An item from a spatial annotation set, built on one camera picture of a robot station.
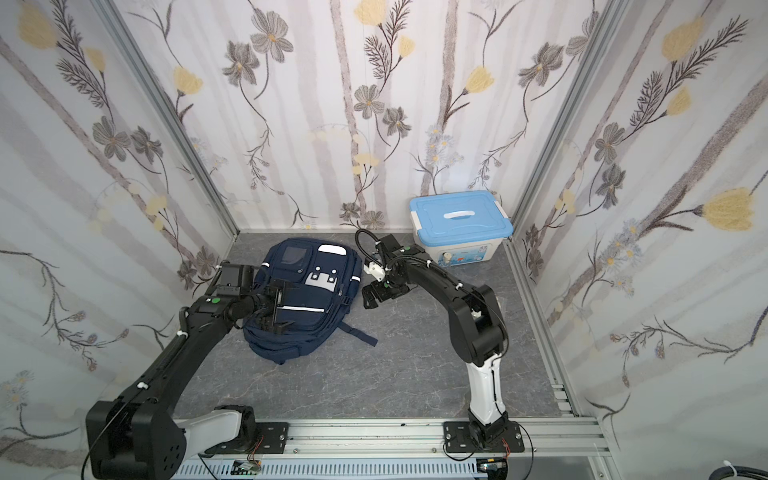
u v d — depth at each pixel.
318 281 1.01
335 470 0.70
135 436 0.39
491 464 0.72
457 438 0.73
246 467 0.70
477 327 0.52
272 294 0.72
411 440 0.75
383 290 0.80
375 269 0.86
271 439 0.74
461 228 0.99
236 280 0.64
